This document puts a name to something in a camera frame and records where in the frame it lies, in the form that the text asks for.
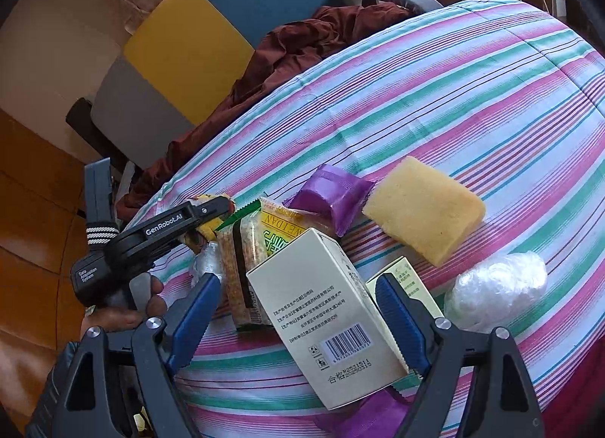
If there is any purple snack packet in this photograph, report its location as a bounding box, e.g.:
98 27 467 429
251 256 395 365
314 388 417 438
284 164 376 238

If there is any white barcode carton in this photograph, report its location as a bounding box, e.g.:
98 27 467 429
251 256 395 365
246 227 410 411

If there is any green and yellow snack packet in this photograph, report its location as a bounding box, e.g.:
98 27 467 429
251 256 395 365
258 197 341 259

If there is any grey yellow blue chair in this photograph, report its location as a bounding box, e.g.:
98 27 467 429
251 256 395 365
90 0 445 174

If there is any orange grain bar packet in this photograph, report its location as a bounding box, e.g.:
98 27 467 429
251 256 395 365
215 211 275 330

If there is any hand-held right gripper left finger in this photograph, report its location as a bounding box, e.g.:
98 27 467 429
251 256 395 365
47 272 223 438

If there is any maroon cloth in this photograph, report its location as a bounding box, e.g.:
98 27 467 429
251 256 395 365
116 1 417 221

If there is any clear plastic bag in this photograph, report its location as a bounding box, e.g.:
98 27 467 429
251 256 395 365
444 251 549 332
189 244 225 288

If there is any person's left forearm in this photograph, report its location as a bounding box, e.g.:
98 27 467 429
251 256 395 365
23 341 79 438

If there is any person's left hand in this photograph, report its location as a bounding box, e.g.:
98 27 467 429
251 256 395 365
80 275 165 339

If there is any striped bed sheet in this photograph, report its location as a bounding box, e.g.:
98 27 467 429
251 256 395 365
127 0 605 438

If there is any yellow patterned packet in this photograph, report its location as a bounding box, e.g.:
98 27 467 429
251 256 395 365
182 193 237 254

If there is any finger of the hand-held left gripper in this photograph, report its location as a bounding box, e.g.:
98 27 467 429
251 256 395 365
188 196 236 232

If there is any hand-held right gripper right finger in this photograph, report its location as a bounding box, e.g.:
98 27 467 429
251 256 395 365
375 272 544 438

